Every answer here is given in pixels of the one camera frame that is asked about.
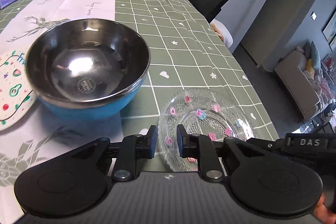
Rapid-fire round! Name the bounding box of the white fruity painted plate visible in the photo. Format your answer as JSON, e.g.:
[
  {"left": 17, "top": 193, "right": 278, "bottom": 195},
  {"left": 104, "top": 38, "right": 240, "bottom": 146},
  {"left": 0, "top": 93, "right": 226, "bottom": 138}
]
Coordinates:
[{"left": 0, "top": 50, "right": 37, "bottom": 131}]

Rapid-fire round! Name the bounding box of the blue steel bowl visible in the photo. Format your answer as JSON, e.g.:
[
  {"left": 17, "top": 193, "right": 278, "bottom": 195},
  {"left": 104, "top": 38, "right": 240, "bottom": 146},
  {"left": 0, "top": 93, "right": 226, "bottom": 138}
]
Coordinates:
[{"left": 26, "top": 19, "right": 151, "bottom": 120}]

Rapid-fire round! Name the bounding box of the beige sofa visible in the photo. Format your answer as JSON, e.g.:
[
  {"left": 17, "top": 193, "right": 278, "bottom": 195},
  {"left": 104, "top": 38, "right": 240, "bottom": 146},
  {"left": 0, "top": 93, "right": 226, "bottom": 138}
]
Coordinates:
[{"left": 274, "top": 43, "right": 335, "bottom": 121}]

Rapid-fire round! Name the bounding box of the person right hand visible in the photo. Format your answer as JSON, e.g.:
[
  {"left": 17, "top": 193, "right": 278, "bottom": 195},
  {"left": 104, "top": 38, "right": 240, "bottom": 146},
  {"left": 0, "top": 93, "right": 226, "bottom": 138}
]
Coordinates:
[{"left": 313, "top": 194, "right": 336, "bottom": 224}]

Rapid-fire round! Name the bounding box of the glass plate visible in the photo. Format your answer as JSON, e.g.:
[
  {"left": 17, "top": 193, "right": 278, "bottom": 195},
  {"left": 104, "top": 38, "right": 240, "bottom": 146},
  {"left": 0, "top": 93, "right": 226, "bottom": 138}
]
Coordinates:
[{"left": 158, "top": 88, "right": 256, "bottom": 172}]

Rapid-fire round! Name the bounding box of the red stool with towel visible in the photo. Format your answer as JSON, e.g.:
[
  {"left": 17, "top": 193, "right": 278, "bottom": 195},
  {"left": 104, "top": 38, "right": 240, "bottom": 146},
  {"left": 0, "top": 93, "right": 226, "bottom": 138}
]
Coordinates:
[{"left": 210, "top": 19, "right": 234, "bottom": 48}]

